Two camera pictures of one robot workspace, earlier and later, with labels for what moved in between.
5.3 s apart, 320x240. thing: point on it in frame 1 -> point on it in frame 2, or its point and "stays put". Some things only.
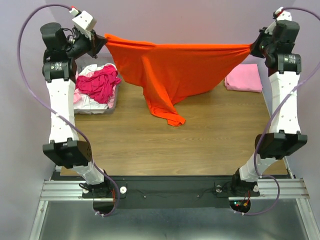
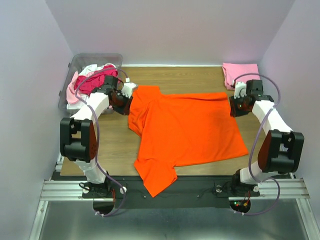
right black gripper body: (267, 45) -> (238, 106)
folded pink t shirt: (244, 77) stays put
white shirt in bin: (86, 104) stays put
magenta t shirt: (99, 85) stays put
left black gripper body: (81, 44) -> (122, 103)
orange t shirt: (166, 71) -> (176, 130)
